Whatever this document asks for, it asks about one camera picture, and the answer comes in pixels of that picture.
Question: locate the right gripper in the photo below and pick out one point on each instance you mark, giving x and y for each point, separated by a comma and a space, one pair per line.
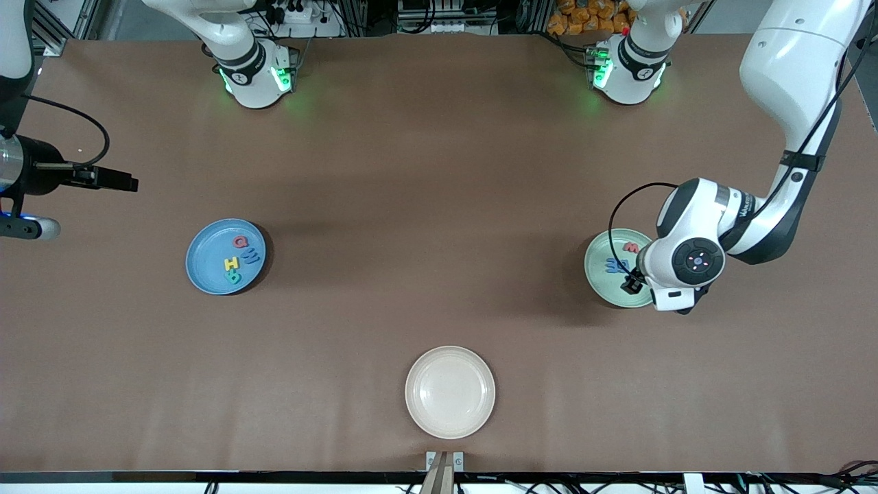
42, 168

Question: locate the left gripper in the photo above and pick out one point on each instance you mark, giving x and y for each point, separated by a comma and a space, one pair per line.
632, 282

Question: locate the small blue letter m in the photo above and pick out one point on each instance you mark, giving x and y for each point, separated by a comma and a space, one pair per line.
612, 264

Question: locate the pink letter Q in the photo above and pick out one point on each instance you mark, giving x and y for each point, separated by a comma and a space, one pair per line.
240, 241

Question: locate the yellow letter H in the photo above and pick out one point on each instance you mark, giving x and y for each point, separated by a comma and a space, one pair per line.
232, 263

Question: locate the teal letter R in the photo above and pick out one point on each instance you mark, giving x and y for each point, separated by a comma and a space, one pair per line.
233, 277

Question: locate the large blue letter M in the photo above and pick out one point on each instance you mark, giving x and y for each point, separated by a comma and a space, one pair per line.
252, 257

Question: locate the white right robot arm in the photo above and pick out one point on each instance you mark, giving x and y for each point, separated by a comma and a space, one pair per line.
250, 82

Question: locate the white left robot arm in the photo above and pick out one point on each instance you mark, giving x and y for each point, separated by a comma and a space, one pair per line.
699, 261

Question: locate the green plate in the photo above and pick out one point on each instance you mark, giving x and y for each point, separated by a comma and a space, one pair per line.
597, 274

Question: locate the blue plate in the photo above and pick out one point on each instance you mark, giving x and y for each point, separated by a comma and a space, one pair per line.
209, 261

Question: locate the cream plate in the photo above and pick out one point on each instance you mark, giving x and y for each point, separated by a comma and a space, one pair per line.
450, 392

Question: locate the white tag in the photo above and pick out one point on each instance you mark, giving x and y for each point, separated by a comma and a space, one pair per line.
693, 484

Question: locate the brown table cover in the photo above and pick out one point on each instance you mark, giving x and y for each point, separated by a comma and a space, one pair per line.
439, 171

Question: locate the white power strip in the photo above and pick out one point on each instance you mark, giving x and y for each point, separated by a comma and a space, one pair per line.
295, 14

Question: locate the orange snack bags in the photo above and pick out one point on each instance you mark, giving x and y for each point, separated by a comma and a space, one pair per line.
590, 17

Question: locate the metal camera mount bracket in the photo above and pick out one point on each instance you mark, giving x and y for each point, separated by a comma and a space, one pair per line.
444, 466

